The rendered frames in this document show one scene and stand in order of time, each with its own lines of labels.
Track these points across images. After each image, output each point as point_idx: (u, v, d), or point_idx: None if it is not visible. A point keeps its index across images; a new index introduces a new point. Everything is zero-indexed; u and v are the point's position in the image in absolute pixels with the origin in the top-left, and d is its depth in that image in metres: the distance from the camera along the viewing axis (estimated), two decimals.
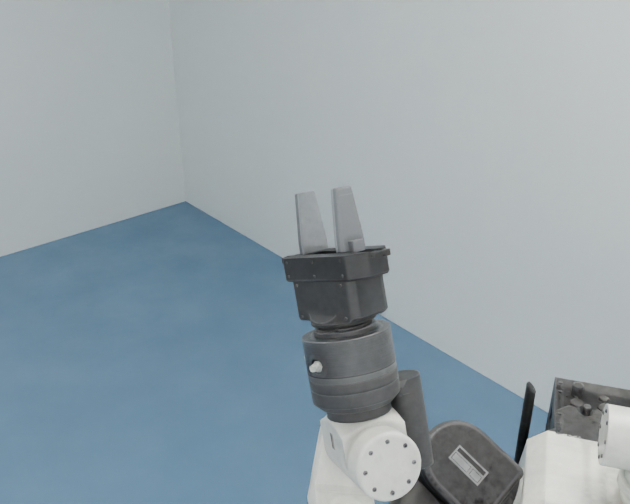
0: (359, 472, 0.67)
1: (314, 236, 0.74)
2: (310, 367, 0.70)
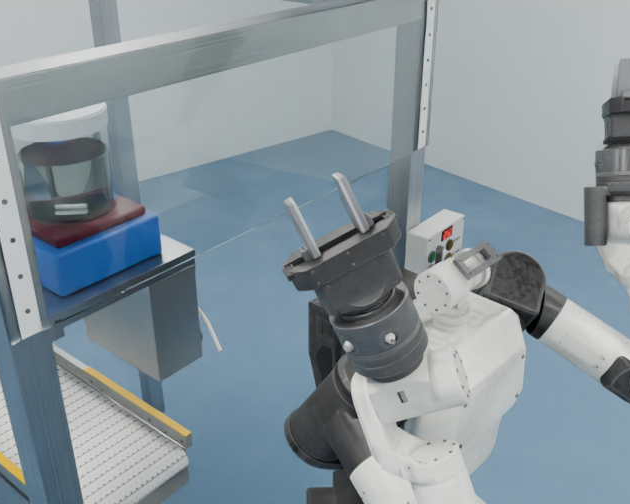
0: (461, 389, 0.78)
1: (311, 237, 0.73)
2: (389, 341, 0.74)
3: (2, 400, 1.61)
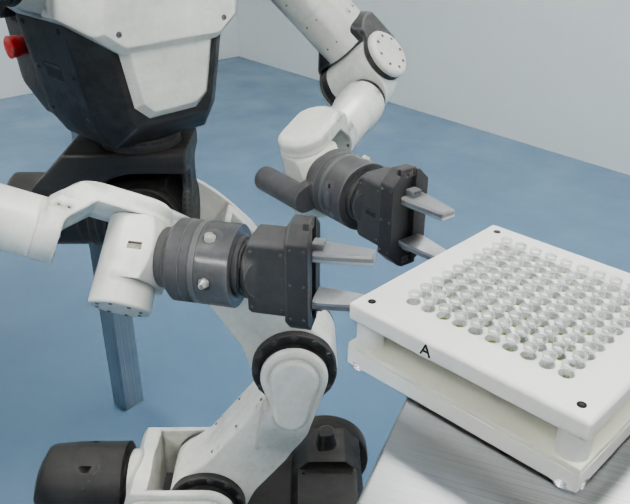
0: (110, 302, 0.75)
1: (330, 256, 0.74)
2: (202, 284, 0.73)
3: None
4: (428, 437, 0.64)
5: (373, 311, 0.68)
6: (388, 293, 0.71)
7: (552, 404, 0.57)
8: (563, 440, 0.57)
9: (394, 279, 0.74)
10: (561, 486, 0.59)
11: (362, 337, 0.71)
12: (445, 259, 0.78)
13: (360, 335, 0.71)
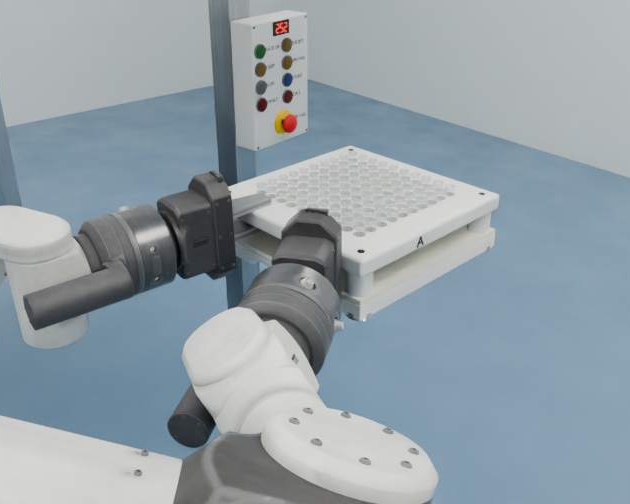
0: None
1: None
2: (342, 322, 0.65)
3: None
4: None
5: (378, 251, 0.75)
6: (345, 243, 0.76)
7: (484, 202, 0.86)
8: (487, 220, 0.88)
9: None
10: (489, 249, 0.90)
11: (370, 284, 0.75)
12: (280, 216, 0.82)
13: (368, 284, 0.75)
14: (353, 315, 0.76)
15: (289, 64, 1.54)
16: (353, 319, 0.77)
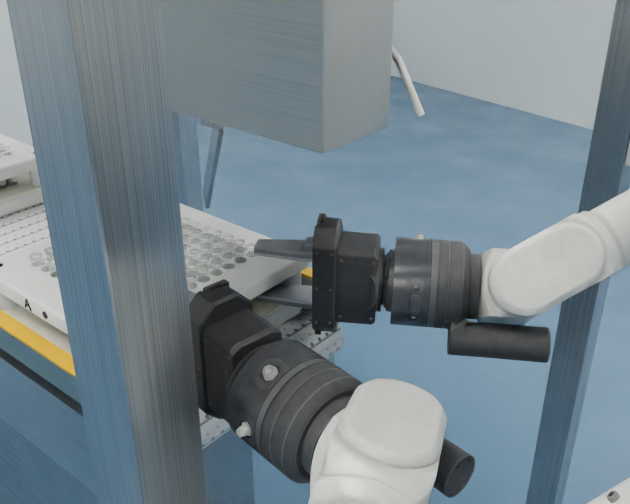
0: None
1: (299, 253, 0.74)
2: None
3: (6, 253, 0.95)
4: None
5: None
6: (273, 259, 0.78)
7: None
8: None
9: (266, 272, 0.76)
10: None
11: None
12: None
13: (298, 274, 0.82)
14: (304, 307, 0.82)
15: None
16: (304, 310, 0.82)
